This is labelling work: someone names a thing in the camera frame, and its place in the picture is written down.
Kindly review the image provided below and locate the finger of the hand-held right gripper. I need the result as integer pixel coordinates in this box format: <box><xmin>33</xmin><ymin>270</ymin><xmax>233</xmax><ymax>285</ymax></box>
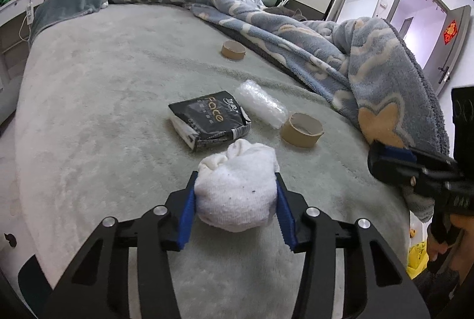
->
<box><xmin>367</xmin><ymin>141</ymin><xmax>421</xmax><ymax>194</ymax></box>
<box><xmin>383</xmin><ymin>146</ymin><xmax>462</xmax><ymax>173</ymax></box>

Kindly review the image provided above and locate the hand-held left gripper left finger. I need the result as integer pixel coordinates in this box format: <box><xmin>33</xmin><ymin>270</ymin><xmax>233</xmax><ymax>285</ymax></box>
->
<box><xmin>42</xmin><ymin>171</ymin><xmax>198</xmax><ymax>319</ymax></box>

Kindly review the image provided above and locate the blue printed fleece blanket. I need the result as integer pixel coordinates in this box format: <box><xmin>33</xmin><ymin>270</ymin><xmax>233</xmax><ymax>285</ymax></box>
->
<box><xmin>63</xmin><ymin>0</ymin><xmax>450</xmax><ymax>223</ymax></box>

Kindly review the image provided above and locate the red door decoration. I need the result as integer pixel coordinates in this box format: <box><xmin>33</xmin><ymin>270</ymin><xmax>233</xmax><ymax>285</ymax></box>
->
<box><xmin>442</xmin><ymin>20</ymin><xmax>459</xmax><ymax>44</ymax></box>

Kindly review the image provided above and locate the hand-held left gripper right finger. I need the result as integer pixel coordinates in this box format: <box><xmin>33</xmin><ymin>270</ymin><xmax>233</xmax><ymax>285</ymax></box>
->
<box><xmin>274</xmin><ymin>173</ymin><xmax>432</xmax><ymax>319</ymax></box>

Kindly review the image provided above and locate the large cardboard tape core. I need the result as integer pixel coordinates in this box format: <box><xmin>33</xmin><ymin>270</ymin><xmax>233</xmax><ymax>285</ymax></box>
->
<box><xmin>280</xmin><ymin>112</ymin><xmax>324</xmax><ymax>148</ymax></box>

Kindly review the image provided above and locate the small cardboard tape core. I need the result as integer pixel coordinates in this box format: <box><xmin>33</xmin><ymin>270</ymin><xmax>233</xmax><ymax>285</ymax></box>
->
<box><xmin>221</xmin><ymin>40</ymin><xmax>246</xmax><ymax>61</ymax></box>

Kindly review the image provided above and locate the black packet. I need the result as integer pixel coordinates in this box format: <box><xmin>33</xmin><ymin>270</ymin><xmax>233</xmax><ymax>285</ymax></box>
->
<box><xmin>168</xmin><ymin>91</ymin><xmax>252</xmax><ymax>153</ymax></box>

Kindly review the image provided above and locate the clear bubble wrap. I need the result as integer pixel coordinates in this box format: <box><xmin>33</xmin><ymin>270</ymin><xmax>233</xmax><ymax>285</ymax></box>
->
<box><xmin>235</xmin><ymin>79</ymin><xmax>289</xmax><ymax>129</ymax></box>

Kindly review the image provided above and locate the person's right hand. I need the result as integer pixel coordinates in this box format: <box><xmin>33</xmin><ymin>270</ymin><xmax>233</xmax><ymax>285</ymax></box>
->
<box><xmin>426</xmin><ymin>213</ymin><xmax>474</xmax><ymax>273</ymax></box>

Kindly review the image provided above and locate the white vanity dresser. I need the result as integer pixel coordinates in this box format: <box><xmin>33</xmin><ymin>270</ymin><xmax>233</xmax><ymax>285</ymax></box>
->
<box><xmin>0</xmin><ymin>0</ymin><xmax>49</xmax><ymax>83</ymax></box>

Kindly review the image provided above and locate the grey bed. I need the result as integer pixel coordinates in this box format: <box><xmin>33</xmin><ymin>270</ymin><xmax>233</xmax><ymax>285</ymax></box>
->
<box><xmin>15</xmin><ymin>0</ymin><xmax>411</xmax><ymax>319</ymax></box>

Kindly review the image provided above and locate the grey room door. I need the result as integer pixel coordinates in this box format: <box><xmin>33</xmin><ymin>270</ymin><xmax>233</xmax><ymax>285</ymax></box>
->
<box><xmin>385</xmin><ymin>0</ymin><xmax>473</xmax><ymax>97</ymax></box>

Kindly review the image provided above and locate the grey-blue pillow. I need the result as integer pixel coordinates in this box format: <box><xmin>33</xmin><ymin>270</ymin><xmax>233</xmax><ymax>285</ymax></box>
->
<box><xmin>29</xmin><ymin>0</ymin><xmax>110</xmax><ymax>42</ymax></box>

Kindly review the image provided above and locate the yellow plastic bag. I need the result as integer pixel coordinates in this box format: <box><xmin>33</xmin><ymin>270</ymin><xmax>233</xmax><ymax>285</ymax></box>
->
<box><xmin>405</xmin><ymin>241</ymin><xmax>430</xmax><ymax>280</ymax></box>

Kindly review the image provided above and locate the dark grey cloth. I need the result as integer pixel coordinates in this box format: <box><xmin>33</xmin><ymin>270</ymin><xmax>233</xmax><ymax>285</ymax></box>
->
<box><xmin>267</xmin><ymin>6</ymin><xmax>308</xmax><ymax>21</ymax></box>

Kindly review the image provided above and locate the white sock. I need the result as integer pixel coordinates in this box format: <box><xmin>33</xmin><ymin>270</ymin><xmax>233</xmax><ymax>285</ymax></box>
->
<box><xmin>194</xmin><ymin>139</ymin><xmax>281</xmax><ymax>234</ymax></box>

